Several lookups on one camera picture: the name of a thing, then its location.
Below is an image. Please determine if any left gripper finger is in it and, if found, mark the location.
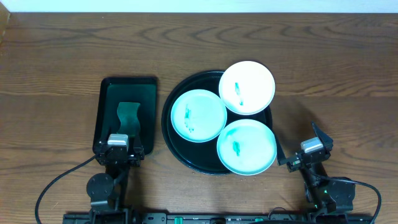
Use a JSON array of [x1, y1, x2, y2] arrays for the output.
[[99, 128, 111, 146], [133, 123, 142, 149]]

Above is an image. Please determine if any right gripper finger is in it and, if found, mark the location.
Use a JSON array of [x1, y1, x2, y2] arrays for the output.
[[275, 137, 286, 166], [311, 121, 333, 149]]

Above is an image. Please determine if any green sponge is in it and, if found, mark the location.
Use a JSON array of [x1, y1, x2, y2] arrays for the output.
[[117, 102, 141, 138]]

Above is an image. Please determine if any white plate bottom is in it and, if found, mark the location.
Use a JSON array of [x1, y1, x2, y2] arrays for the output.
[[216, 119, 277, 175]]

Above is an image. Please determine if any white plate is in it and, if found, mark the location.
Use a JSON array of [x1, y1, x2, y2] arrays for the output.
[[216, 119, 277, 175], [218, 61, 275, 115], [170, 89, 227, 143]]

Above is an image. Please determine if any white plate top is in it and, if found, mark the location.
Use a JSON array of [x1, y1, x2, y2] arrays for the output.
[[218, 61, 275, 115]]

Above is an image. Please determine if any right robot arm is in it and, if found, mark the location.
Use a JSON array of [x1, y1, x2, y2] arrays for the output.
[[277, 123, 355, 215]]

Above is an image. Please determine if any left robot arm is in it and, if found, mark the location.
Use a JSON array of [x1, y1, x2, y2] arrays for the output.
[[86, 124, 145, 224]]

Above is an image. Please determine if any rectangular black tray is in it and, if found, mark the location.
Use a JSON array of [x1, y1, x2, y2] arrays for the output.
[[93, 77, 157, 155]]

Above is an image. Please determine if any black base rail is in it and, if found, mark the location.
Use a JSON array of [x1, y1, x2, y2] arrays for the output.
[[62, 213, 371, 224]]

